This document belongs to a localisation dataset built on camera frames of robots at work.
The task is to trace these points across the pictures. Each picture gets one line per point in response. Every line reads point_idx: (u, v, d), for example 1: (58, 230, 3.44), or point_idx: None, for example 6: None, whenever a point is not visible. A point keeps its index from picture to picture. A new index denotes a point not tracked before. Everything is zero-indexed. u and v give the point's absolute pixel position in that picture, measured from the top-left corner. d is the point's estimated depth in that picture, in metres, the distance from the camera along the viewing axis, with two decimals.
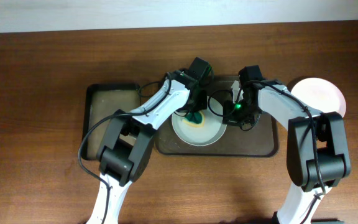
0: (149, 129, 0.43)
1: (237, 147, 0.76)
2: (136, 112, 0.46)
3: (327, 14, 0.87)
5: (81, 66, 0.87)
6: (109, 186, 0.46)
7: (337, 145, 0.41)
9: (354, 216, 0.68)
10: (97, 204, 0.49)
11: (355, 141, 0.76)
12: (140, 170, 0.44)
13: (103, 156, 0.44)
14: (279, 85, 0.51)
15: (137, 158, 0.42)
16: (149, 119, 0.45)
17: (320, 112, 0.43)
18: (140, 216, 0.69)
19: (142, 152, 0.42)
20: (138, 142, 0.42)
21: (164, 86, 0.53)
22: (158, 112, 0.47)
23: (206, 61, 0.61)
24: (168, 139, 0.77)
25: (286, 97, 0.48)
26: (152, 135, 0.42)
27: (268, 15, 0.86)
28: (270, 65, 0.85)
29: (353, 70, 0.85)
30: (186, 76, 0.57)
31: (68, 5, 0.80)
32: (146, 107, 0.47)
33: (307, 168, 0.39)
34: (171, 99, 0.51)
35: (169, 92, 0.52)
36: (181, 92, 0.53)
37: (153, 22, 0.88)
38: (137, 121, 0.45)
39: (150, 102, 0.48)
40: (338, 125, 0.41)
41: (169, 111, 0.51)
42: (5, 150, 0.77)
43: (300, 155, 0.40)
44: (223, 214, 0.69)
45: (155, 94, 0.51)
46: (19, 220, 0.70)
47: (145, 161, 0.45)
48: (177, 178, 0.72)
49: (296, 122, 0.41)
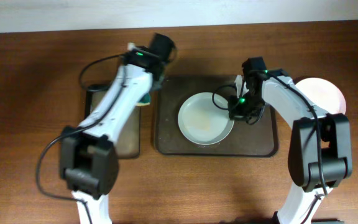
0: (105, 142, 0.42)
1: (237, 147, 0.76)
2: (89, 122, 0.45)
3: (327, 14, 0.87)
5: (81, 66, 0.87)
6: (84, 201, 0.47)
7: (340, 147, 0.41)
9: (353, 216, 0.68)
10: (81, 218, 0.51)
11: (355, 141, 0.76)
12: (109, 180, 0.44)
13: (66, 175, 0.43)
14: (284, 77, 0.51)
15: (100, 173, 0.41)
16: (104, 129, 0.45)
17: (326, 114, 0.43)
18: (140, 216, 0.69)
19: (102, 166, 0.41)
20: (97, 158, 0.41)
21: (119, 77, 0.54)
22: (113, 116, 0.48)
23: (168, 38, 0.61)
24: (168, 139, 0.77)
25: (291, 91, 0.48)
26: (110, 146, 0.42)
27: (268, 15, 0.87)
28: (270, 65, 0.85)
29: (353, 70, 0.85)
30: (148, 55, 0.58)
31: (68, 5, 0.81)
32: (99, 114, 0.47)
33: (309, 169, 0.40)
34: (128, 91, 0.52)
35: (125, 84, 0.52)
36: (138, 79, 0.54)
37: (153, 22, 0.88)
38: (91, 134, 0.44)
39: (102, 106, 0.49)
40: (344, 127, 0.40)
41: (130, 102, 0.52)
42: (5, 150, 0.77)
43: (303, 157, 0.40)
44: (223, 214, 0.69)
45: (110, 91, 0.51)
46: (19, 220, 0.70)
47: (114, 168, 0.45)
48: (177, 178, 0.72)
49: (301, 124, 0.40)
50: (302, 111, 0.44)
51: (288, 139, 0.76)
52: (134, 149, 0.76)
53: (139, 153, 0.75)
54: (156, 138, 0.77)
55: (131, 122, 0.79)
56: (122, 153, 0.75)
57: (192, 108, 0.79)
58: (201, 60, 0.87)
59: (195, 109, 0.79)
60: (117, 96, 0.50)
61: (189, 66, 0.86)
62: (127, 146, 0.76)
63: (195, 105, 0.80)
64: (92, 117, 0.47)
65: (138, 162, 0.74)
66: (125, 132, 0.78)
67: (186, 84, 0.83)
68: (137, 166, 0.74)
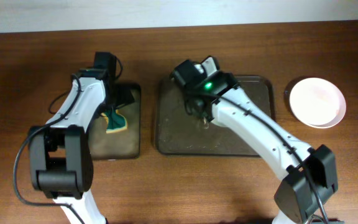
0: (74, 129, 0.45)
1: (238, 147, 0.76)
2: (55, 118, 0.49)
3: (325, 13, 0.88)
5: (81, 65, 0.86)
6: (69, 204, 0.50)
7: (330, 180, 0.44)
9: (355, 216, 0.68)
10: (70, 219, 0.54)
11: (355, 140, 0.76)
12: (86, 178, 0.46)
13: (40, 183, 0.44)
14: (235, 89, 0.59)
15: (76, 166, 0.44)
16: (69, 121, 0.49)
17: (309, 150, 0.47)
18: (140, 216, 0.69)
19: (76, 158, 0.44)
20: (71, 147, 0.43)
21: (74, 84, 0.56)
22: (77, 111, 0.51)
23: (107, 52, 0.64)
24: (168, 138, 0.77)
25: (253, 117, 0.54)
26: (79, 130, 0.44)
27: (266, 15, 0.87)
28: (270, 65, 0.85)
29: (353, 69, 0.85)
30: (93, 70, 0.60)
31: (68, 4, 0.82)
32: (64, 111, 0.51)
33: (307, 214, 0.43)
34: (84, 94, 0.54)
35: (81, 89, 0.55)
36: (94, 84, 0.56)
37: (153, 22, 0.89)
38: (56, 128, 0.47)
39: (64, 106, 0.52)
40: (330, 163, 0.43)
41: (89, 106, 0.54)
42: (5, 150, 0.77)
43: (302, 210, 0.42)
44: (223, 214, 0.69)
45: (68, 96, 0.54)
46: (18, 220, 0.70)
47: (88, 166, 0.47)
48: (177, 178, 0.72)
49: (294, 181, 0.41)
50: (281, 153, 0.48)
51: None
52: (134, 149, 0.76)
53: (139, 153, 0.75)
54: (156, 138, 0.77)
55: (132, 122, 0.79)
56: (122, 153, 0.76)
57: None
58: (201, 60, 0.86)
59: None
60: (76, 99, 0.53)
61: None
62: (127, 146, 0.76)
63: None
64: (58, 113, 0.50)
65: (138, 162, 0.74)
66: (125, 132, 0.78)
67: None
68: (137, 167, 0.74)
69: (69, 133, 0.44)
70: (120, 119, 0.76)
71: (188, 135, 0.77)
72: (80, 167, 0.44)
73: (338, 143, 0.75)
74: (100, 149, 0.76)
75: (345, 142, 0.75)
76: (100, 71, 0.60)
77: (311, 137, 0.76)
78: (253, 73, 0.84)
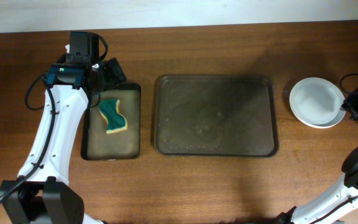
0: (51, 185, 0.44)
1: (238, 147, 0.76)
2: (28, 168, 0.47)
3: (324, 13, 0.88)
5: None
6: None
7: None
9: (354, 216, 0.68)
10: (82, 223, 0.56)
11: (356, 141, 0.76)
12: (76, 214, 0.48)
13: None
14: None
15: (61, 216, 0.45)
16: (46, 172, 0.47)
17: None
18: (140, 216, 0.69)
19: (59, 211, 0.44)
20: (50, 204, 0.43)
21: (48, 103, 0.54)
22: (52, 152, 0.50)
23: (85, 34, 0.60)
24: (168, 139, 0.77)
25: None
26: (56, 186, 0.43)
27: (266, 15, 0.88)
28: (270, 65, 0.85)
29: (353, 68, 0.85)
30: (69, 70, 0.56)
31: (68, 4, 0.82)
32: (36, 155, 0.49)
33: None
34: (60, 117, 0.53)
35: (56, 110, 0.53)
36: (69, 101, 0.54)
37: (153, 22, 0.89)
38: (35, 181, 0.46)
39: (37, 146, 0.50)
40: None
41: (68, 127, 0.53)
42: (5, 150, 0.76)
43: None
44: (223, 214, 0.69)
45: (43, 122, 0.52)
46: None
47: (75, 205, 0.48)
48: (177, 178, 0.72)
49: None
50: None
51: (289, 139, 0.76)
52: (134, 149, 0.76)
53: (139, 153, 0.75)
54: (156, 138, 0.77)
55: (131, 122, 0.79)
56: (122, 153, 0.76)
57: (304, 88, 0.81)
58: (200, 60, 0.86)
59: (319, 92, 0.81)
60: (51, 127, 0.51)
61: (189, 66, 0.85)
62: (127, 146, 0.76)
63: (308, 85, 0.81)
64: (30, 162, 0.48)
65: (138, 162, 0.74)
66: (125, 132, 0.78)
67: (186, 86, 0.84)
68: (137, 167, 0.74)
69: (48, 190, 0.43)
70: (120, 119, 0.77)
71: (189, 135, 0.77)
72: (65, 216, 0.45)
73: (338, 143, 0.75)
74: (100, 149, 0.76)
75: (346, 142, 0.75)
76: (76, 70, 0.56)
77: (311, 137, 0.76)
78: (253, 73, 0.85)
